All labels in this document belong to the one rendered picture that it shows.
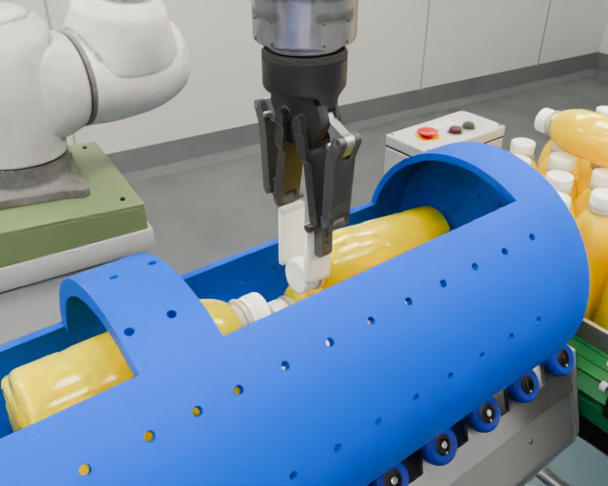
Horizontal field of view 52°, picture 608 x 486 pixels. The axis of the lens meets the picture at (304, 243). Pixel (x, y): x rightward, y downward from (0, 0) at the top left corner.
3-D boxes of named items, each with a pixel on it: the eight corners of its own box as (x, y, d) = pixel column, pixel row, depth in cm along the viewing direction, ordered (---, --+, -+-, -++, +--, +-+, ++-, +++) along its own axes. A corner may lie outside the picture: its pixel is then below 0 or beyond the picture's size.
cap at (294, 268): (327, 281, 65) (313, 285, 64) (310, 293, 68) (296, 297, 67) (312, 247, 65) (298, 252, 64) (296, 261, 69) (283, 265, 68)
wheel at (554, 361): (536, 349, 79) (548, 349, 77) (556, 336, 81) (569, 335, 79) (548, 382, 79) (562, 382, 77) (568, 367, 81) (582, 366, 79)
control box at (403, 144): (381, 185, 112) (385, 132, 107) (456, 158, 123) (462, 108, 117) (422, 206, 106) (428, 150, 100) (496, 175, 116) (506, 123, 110)
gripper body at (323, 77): (240, 40, 54) (246, 139, 59) (299, 62, 48) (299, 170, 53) (309, 27, 58) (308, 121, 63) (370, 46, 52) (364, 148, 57)
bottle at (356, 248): (460, 247, 73) (339, 289, 63) (425, 269, 79) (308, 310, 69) (433, 195, 75) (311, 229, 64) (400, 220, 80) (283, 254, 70)
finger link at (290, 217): (282, 210, 62) (277, 206, 63) (282, 266, 66) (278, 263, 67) (305, 202, 64) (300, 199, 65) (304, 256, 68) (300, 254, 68)
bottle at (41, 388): (47, 470, 47) (253, 367, 57) (45, 446, 41) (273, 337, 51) (13, 390, 49) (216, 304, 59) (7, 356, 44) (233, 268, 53)
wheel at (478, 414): (456, 402, 71) (469, 403, 70) (482, 386, 74) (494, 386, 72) (471, 439, 71) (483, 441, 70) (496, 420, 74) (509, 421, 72)
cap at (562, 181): (538, 185, 93) (539, 174, 92) (558, 180, 95) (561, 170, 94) (555, 196, 90) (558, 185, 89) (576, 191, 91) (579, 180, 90)
